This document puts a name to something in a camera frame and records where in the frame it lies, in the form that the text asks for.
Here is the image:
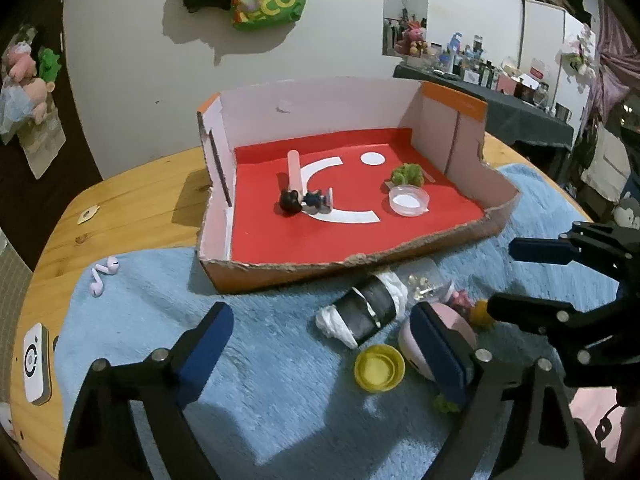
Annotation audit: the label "dark cloth covered table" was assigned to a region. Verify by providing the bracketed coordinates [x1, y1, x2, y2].
[392, 62, 576, 151]

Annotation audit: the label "black-haired figurine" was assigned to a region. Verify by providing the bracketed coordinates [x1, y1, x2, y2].
[277, 187, 333, 217]

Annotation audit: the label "white flat device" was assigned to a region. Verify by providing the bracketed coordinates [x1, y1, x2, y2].
[22, 322, 53, 405]

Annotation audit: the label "white refrigerator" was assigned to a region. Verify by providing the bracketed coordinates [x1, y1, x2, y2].
[520, 0, 598, 111]

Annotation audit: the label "white artificial flowers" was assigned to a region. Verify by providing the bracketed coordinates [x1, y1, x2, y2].
[562, 22, 598, 81]

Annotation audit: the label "yellow bottle cap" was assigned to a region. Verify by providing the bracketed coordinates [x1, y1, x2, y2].
[354, 345, 406, 393]

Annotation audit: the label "pink plush in plastic bag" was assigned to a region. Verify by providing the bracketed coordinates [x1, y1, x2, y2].
[0, 42, 56, 136]

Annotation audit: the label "green scrunchie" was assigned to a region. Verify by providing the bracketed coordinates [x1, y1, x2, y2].
[434, 392, 463, 415]
[389, 162, 426, 188]

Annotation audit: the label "black roll with white tissue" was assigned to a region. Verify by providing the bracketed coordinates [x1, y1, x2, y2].
[315, 270, 410, 350]

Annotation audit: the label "clear plastic box of pins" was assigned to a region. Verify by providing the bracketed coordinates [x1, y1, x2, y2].
[395, 259, 451, 306]

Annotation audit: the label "blonde doll figurine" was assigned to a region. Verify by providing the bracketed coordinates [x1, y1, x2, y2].
[447, 290, 501, 328]

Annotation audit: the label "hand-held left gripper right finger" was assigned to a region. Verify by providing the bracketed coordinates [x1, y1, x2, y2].
[410, 301, 586, 480]

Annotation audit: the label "pink stick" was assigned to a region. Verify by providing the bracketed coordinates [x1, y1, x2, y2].
[287, 149, 307, 196]

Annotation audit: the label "clear round lid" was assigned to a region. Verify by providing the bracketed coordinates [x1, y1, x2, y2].
[387, 185, 431, 218]

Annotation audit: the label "pink egg-shaped case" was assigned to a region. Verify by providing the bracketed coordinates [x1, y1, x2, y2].
[397, 302, 478, 381]

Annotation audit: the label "green plush toy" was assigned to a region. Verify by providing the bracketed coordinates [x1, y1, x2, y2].
[37, 47, 62, 81]

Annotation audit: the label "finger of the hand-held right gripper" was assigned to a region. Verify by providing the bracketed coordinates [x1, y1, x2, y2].
[487, 292, 601, 366]
[509, 222, 640, 283]

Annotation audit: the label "purple curtain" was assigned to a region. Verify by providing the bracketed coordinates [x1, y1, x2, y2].
[590, 5, 640, 126]

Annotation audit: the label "penguin plush toy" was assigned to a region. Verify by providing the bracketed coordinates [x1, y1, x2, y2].
[612, 180, 640, 231]

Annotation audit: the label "printed paper bag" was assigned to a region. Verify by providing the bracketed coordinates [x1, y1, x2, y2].
[20, 115, 68, 181]

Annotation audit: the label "pink rabbit plush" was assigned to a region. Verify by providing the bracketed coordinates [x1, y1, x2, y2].
[395, 22, 426, 56]

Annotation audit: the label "blue fluffy towel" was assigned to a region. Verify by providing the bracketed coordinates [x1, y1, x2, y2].
[52, 162, 621, 480]

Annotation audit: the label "orange red cardboard box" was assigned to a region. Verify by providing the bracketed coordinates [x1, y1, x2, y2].
[196, 76, 518, 295]

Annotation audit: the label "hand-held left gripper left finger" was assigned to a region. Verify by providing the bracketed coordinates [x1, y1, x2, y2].
[60, 301, 235, 480]

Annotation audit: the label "wall mirror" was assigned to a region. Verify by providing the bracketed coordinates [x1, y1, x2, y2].
[382, 0, 430, 57]

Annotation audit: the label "grey grid cutting mat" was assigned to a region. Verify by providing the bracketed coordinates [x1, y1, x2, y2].
[0, 240, 33, 306]

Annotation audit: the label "white hanging cloth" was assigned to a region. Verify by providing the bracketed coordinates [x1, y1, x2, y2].
[585, 125, 636, 201]

